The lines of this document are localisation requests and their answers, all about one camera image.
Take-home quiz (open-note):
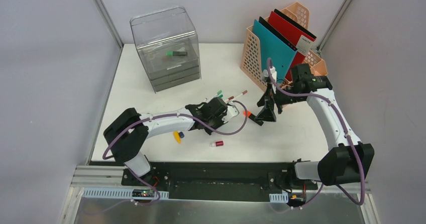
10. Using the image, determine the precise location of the orange cap black highlighter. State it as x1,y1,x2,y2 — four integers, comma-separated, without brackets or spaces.
243,111,264,126

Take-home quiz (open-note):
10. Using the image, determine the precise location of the brown cap marker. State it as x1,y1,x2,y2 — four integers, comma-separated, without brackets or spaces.
232,90,248,100

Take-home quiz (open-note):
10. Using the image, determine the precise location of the green cap black highlighter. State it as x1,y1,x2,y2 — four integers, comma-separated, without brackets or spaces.
166,51,188,57

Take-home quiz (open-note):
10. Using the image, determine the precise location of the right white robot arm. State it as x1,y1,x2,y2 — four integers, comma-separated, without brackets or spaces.
255,63,375,189

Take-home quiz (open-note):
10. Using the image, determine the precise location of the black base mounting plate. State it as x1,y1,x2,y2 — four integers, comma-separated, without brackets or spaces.
89,161,329,202

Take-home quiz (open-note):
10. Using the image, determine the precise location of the peach plastic file rack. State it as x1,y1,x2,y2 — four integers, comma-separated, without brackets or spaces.
240,2,328,90

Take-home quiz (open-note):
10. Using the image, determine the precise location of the red folder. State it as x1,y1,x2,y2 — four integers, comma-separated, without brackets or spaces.
268,9,316,81

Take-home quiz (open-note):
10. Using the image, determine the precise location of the teal folder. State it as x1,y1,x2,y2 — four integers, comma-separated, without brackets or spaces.
252,17,297,80

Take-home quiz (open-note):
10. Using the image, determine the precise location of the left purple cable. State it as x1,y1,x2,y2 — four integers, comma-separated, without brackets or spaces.
83,100,249,215

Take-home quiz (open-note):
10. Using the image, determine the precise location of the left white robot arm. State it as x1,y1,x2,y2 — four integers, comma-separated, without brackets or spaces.
102,97,240,186

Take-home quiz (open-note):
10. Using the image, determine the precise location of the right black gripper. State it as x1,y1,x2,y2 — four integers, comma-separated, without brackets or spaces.
255,82,304,122

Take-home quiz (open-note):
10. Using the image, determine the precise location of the clear grey drawer organizer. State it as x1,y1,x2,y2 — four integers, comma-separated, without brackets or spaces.
130,6,201,92

